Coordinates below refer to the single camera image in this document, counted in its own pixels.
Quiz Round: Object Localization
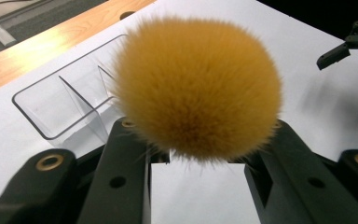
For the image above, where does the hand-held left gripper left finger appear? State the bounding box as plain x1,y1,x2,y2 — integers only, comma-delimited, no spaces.
76,117,171,224

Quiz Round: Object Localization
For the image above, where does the clear plastic divided box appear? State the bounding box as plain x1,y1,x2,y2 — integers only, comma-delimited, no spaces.
11,34,129,148

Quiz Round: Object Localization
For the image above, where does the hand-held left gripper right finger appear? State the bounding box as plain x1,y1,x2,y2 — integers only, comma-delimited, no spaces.
229,119,358,224

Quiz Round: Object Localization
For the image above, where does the wooden table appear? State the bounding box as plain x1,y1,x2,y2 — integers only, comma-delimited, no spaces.
0,0,157,97

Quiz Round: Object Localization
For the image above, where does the yellow fluffy pompom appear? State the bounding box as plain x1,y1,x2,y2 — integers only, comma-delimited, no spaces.
111,16,283,164

